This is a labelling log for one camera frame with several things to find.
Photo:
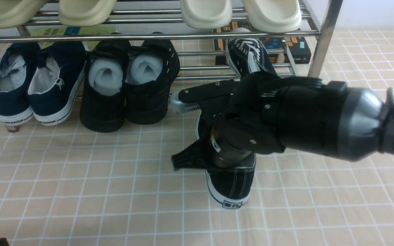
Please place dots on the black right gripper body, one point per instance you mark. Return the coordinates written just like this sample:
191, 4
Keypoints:
240, 119

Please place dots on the black canvas sneaker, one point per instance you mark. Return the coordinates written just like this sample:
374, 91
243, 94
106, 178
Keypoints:
248, 55
230, 178

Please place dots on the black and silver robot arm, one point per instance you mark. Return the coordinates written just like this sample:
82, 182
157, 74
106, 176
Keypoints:
338, 121

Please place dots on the silver metal shoe rack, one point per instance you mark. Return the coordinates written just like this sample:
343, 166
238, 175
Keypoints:
323, 34

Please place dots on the black book with orange text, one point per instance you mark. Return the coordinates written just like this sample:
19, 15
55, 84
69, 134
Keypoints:
298, 46

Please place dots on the cream slipper far right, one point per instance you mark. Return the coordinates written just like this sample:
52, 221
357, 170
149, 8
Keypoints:
274, 16

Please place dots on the cream slipper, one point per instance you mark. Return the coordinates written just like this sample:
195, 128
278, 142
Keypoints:
206, 14
274, 16

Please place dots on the black leather shoe right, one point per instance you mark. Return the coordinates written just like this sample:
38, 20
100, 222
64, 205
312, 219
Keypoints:
153, 67

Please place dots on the black leather shoe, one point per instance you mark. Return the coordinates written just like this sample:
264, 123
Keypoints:
153, 67
102, 107

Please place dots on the black leather shoe left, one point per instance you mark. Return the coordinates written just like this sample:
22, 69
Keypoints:
102, 107

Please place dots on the beige slipper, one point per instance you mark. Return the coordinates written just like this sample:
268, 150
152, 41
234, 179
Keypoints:
15, 13
84, 13

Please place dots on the navy canvas sneaker right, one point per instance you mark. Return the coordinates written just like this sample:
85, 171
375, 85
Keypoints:
55, 83

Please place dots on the navy canvas sneaker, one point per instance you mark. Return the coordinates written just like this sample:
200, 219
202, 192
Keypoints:
55, 83
17, 68

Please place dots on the beige checkered floor mat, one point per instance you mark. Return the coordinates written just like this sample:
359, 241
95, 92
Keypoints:
64, 185

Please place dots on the yellow green book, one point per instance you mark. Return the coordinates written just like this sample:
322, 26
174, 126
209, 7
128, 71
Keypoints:
73, 31

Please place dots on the navy canvas sneaker left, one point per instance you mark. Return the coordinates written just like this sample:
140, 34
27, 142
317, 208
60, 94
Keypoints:
17, 68

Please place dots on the beige slipper far left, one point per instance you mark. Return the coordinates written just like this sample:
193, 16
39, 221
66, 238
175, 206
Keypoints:
15, 13

